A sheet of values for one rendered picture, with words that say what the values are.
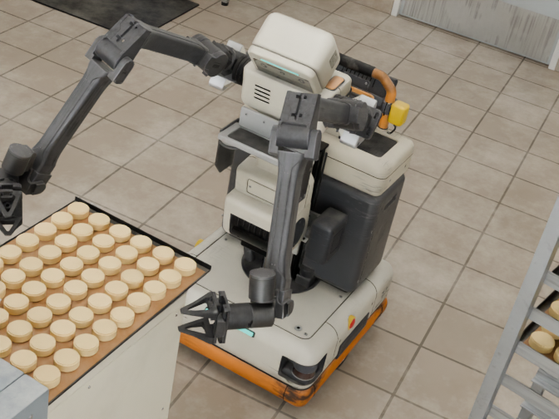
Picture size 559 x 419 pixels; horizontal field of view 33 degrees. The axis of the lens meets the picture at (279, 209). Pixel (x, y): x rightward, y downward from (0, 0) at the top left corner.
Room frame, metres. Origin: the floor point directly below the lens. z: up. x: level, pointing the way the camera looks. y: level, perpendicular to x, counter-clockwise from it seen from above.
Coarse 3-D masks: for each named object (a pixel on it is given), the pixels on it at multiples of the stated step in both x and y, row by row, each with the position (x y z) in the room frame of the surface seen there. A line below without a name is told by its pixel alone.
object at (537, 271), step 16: (544, 240) 1.48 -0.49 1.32; (544, 256) 1.47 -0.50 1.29; (528, 272) 1.48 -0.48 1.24; (544, 272) 1.47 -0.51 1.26; (528, 288) 1.47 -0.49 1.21; (528, 304) 1.47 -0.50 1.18; (512, 320) 1.47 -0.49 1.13; (512, 336) 1.47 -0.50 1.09; (496, 352) 1.48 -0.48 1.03; (512, 352) 1.48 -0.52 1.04; (496, 368) 1.47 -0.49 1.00; (496, 384) 1.46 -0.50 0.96; (480, 400) 1.47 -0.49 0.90; (480, 416) 1.47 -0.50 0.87
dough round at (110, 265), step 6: (102, 258) 1.66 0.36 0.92; (108, 258) 1.66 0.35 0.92; (114, 258) 1.67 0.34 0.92; (102, 264) 1.63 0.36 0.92; (108, 264) 1.64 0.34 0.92; (114, 264) 1.64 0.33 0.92; (120, 264) 1.65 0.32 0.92; (102, 270) 1.62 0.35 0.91; (108, 270) 1.62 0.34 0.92; (114, 270) 1.63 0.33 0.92; (120, 270) 1.64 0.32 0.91
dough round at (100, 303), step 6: (96, 294) 1.53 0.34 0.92; (102, 294) 1.54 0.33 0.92; (90, 300) 1.51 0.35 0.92; (96, 300) 1.51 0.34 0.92; (102, 300) 1.52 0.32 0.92; (108, 300) 1.52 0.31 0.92; (90, 306) 1.50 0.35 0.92; (96, 306) 1.50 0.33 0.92; (102, 306) 1.50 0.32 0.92; (108, 306) 1.51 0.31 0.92; (96, 312) 1.49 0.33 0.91; (102, 312) 1.50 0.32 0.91
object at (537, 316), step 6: (534, 312) 1.49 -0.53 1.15; (540, 312) 1.48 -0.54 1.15; (534, 318) 1.48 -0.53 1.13; (540, 318) 1.48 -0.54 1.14; (546, 318) 1.47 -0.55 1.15; (552, 318) 1.47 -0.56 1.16; (540, 324) 1.48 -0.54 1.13; (546, 324) 1.47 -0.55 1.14; (552, 324) 1.46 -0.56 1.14; (558, 324) 1.46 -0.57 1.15; (552, 330) 1.46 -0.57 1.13; (558, 330) 1.46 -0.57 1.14; (558, 336) 1.45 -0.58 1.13
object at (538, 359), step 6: (516, 348) 1.49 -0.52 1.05; (522, 348) 1.48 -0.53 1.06; (528, 348) 1.48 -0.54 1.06; (522, 354) 1.48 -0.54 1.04; (528, 354) 1.47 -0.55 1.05; (534, 354) 1.47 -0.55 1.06; (540, 354) 1.46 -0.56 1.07; (528, 360) 1.47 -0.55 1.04; (534, 360) 1.47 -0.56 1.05; (540, 360) 1.46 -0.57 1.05; (546, 360) 1.45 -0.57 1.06; (540, 366) 1.46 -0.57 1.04; (546, 366) 1.45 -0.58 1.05; (552, 366) 1.45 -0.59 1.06; (558, 366) 1.44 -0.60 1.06; (552, 372) 1.44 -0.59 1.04; (558, 372) 1.44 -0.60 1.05; (558, 378) 1.44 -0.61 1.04
